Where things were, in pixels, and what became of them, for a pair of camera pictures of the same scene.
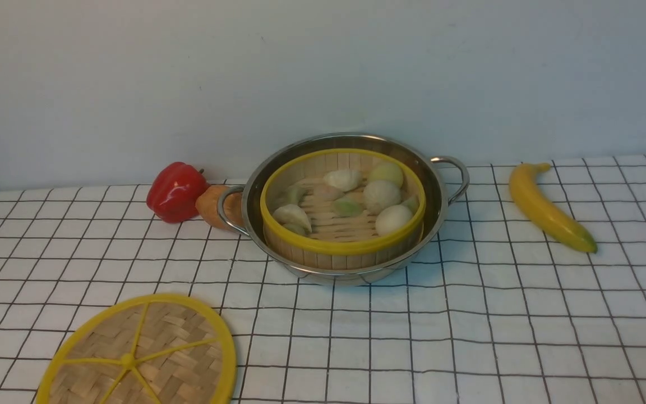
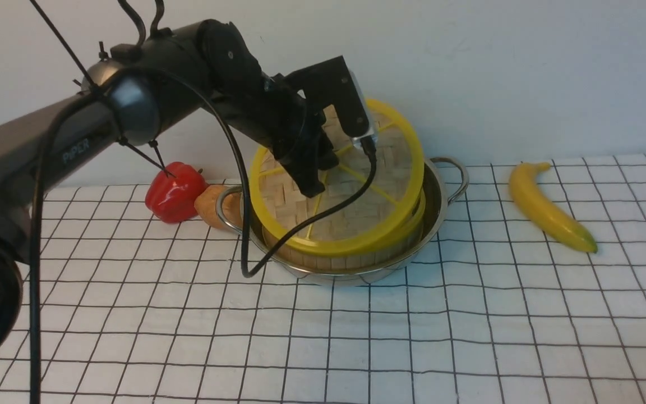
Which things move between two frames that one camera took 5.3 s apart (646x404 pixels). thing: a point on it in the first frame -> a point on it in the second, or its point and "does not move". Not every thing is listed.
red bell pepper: (172, 191) does not move
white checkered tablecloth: (499, 312) does not move
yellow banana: (531, 198) does not move
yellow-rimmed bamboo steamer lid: (143, 349) -> (378, 213)
